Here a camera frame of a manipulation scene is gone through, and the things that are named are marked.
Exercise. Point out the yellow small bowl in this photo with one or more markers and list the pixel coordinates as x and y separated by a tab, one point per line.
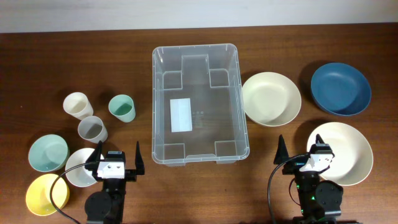
38	195

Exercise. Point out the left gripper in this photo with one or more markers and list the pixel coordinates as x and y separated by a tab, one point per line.
130	174

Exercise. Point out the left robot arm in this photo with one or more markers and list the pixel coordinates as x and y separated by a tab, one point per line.
107	205

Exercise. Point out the cream white cup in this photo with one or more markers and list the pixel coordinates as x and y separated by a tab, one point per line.
77	105

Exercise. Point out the mint green cup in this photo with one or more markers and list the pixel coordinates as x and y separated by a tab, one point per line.
122	107

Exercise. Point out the white small bowl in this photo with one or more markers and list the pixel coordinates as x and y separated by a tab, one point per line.
80	177

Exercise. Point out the light grey cup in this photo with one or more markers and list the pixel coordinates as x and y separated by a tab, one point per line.
92	129

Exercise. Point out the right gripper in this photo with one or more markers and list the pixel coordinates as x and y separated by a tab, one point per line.
282	154

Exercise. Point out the white label in bin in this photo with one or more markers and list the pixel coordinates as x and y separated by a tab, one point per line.
180	115

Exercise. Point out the mint green small bowl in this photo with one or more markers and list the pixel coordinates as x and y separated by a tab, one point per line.
48	153

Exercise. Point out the clear plastic storage bin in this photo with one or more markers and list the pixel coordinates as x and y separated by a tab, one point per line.
210	77

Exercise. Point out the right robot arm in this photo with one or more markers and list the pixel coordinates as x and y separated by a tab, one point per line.
319	200

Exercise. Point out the cream bowl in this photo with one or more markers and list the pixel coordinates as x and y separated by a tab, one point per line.
271	99
353	159

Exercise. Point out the dark blue bowl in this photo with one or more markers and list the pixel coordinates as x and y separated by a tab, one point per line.
340	89

